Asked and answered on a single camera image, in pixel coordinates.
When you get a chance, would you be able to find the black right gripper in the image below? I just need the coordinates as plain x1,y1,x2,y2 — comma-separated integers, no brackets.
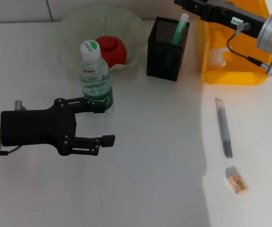
173,0,268,38

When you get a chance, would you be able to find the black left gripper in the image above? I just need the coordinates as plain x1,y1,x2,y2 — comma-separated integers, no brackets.
0,96,116,157

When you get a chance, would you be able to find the green pen with white clip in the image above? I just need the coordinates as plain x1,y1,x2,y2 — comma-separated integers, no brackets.
170,13,189,45

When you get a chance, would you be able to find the clear green-label water bottle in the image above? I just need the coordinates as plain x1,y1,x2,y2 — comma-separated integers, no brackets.
79,40,114,112

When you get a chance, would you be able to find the white paper ball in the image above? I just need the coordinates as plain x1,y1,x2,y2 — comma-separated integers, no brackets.
209,46,229,67

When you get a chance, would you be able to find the silver glitter pen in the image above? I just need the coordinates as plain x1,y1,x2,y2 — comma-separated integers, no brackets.
215,97,233,159

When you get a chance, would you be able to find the black mesh pen holder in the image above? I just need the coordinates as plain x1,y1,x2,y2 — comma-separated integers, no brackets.
146,16,190,82

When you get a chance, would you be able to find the pale green glass fruit plate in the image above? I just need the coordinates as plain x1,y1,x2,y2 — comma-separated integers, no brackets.
59,6,144,76

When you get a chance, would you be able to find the yellow plastic storage bin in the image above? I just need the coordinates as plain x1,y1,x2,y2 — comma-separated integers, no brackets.
195,0,272,85

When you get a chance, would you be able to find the silver left gripper stud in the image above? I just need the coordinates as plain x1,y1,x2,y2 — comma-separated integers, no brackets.
14,100,27,111

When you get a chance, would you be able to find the right gripper cable with connector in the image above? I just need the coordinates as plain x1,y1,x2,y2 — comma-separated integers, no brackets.
227,22,272,76

